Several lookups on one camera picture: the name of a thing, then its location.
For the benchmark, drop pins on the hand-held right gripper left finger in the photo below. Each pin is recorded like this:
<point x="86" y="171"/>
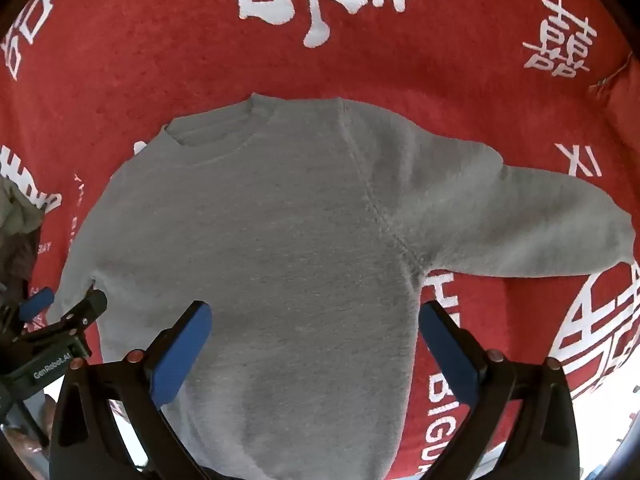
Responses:
<point x="180" y="355"/>

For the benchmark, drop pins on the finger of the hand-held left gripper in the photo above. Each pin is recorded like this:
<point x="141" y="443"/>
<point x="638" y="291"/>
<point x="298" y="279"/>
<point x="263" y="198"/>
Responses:
<point x="82" y="312"/>
<point x="36" y="302"/>

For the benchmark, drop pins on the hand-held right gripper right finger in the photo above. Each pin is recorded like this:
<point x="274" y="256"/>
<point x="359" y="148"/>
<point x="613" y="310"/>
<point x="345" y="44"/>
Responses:
<point x="450" y="355"/>

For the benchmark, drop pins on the grey sweater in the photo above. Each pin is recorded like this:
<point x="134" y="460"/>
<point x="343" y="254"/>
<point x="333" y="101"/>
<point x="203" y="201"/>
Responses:
<point x="300" y="235"/>

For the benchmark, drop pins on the dark cloth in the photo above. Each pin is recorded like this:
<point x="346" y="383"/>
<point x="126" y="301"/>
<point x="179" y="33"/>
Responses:
<point x="17" y="265"/>

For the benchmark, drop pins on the olive cloth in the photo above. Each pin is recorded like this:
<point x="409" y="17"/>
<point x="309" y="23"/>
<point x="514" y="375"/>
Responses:
<point x="15" y="215"/>

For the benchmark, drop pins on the red printed blanket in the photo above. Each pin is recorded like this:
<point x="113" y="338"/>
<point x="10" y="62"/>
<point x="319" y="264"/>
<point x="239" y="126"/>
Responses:
<point x="150" y="60"/>

